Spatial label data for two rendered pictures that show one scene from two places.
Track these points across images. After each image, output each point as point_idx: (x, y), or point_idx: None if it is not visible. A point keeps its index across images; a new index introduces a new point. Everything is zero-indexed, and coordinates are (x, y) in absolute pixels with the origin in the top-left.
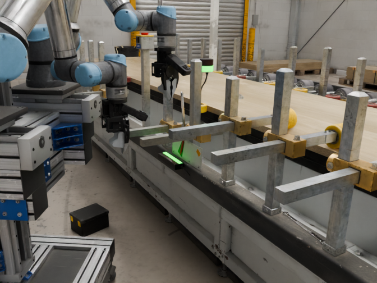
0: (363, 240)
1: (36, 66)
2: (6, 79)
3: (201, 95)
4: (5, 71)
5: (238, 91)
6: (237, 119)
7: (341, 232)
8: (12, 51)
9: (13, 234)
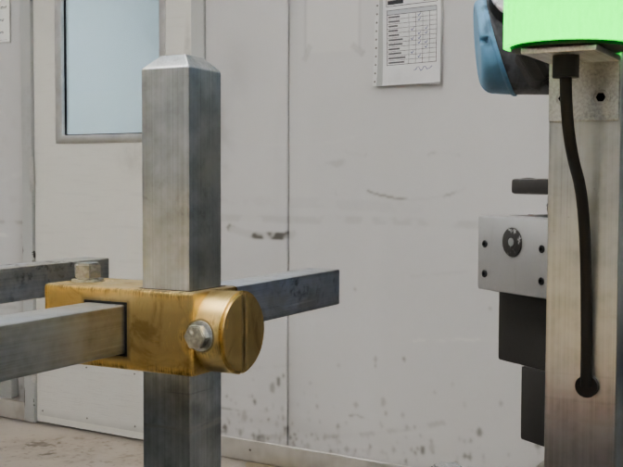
0: None
1: None
2: (481, 86)
3: (547, 250)
4: (478, 69)
5: (145, 144)
6: (122, 281)
7: None
8: (476, 31)
9: None
